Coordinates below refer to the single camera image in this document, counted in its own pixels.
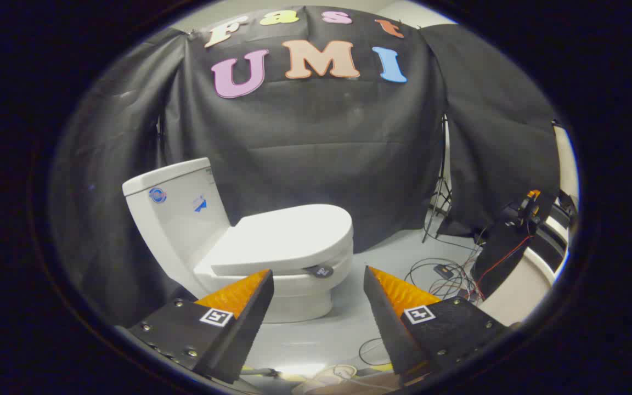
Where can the black tripod stand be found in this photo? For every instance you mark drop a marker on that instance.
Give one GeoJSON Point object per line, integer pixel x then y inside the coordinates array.
{"type": "Point", "coordinates": [443, 192]}

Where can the white toilet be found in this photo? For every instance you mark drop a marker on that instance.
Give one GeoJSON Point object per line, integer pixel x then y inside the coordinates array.
{"type": "Point", "coordinates": [173, 219]}

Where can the black case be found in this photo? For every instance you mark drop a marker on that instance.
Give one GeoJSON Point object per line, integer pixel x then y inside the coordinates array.
{"type": "Point", "coordinates": [494, 258]}

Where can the black backdrop cloth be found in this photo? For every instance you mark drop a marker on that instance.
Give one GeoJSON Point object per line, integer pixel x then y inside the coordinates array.
{"type": "Point", "coordinates": [321, 137]}

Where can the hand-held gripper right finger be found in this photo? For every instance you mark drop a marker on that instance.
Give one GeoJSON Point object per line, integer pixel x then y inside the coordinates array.
{"type": "Point", "coordinates": [387, 323]}

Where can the white toilet lid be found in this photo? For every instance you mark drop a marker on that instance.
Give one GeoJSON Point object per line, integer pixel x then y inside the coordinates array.
{"type": "Point", "coordinates": [288, 236]}

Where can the small black adapter box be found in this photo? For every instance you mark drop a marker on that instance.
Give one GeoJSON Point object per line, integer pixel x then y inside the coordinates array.
{"type": "Point", "coordinates": [445, 270]}

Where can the orange and black device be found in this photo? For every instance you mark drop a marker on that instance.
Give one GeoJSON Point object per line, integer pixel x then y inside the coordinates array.
{"type": "Point", "coordinates": [530, 204]}

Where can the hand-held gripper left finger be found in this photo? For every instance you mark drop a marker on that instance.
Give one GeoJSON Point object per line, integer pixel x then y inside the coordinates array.
{"type": "Point", "coordinates": [250, 321]}

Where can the white curved cabinet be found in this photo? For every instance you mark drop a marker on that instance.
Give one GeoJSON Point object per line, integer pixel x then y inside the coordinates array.
{"type": "Point", "coordinates": [519, 291]}

